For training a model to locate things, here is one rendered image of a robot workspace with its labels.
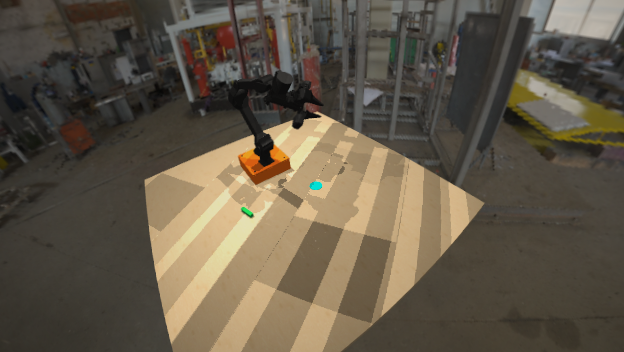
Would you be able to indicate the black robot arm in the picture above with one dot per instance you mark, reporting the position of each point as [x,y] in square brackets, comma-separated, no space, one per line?
[278,85]

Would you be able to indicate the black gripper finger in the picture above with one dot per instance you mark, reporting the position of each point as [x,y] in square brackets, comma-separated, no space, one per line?
[309,115]
[315,101]

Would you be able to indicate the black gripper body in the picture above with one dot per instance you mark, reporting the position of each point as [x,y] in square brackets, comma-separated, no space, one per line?
[298,119]

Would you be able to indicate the green post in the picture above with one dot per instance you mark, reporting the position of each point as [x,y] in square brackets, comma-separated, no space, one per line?
[247,212]

